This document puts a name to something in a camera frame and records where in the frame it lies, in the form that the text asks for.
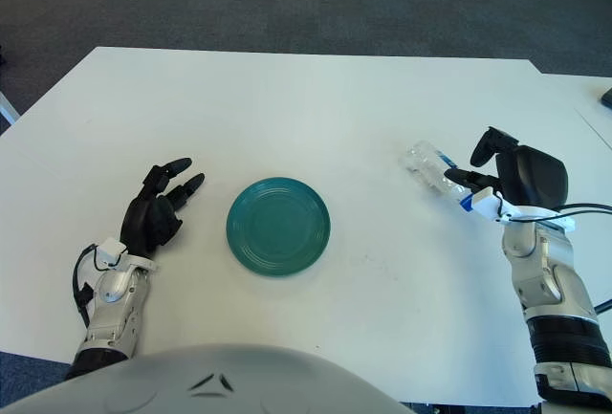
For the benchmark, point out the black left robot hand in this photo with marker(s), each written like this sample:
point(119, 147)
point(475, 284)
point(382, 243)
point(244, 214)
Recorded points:
point(143, 227)

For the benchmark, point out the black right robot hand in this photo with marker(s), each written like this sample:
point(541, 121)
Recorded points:
point(531, 175)

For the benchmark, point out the clear bottle with blue cap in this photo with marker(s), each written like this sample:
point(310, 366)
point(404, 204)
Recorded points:
point(425, 165)

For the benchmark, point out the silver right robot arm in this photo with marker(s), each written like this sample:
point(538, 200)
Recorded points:
point(540, 266)

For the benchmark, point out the teal round plate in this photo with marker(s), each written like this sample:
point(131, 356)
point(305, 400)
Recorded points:
point(277, 227)

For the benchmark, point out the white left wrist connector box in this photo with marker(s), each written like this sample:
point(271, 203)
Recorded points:
point(111, 251)

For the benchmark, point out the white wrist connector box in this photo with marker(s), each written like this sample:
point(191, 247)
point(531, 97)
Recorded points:
point(111, 251)
point(487, 203)

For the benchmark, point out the white right wrist connector box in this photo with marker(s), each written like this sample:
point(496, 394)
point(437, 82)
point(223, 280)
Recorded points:
point(487, 203)

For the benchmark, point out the dark flat device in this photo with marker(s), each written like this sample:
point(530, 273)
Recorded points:
point(608, 98)

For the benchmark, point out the grey robot torso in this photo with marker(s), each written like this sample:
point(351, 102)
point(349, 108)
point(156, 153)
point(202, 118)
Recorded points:
point(201, 380)

